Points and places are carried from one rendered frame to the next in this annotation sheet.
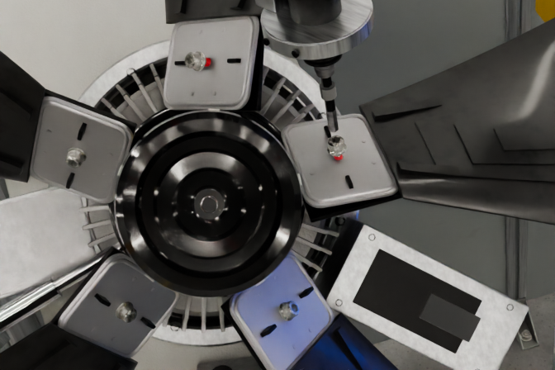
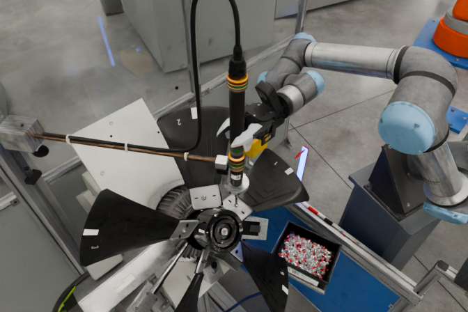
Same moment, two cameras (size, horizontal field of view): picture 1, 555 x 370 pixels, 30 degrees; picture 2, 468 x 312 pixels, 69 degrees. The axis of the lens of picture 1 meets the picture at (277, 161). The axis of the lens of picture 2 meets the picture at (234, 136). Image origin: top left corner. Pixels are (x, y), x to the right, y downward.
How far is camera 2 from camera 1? 0.53 m
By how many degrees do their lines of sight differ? 29
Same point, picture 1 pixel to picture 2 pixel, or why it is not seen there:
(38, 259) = (164, 256)
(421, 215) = not seen: hidden behind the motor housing
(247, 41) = (216, 190)
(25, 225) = (158, 249)
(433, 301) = (251, 226)
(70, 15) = (136, 186)
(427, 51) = not seen: hidden behind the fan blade
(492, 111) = (260, 184)
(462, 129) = (257, 191)
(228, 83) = (214, 200)
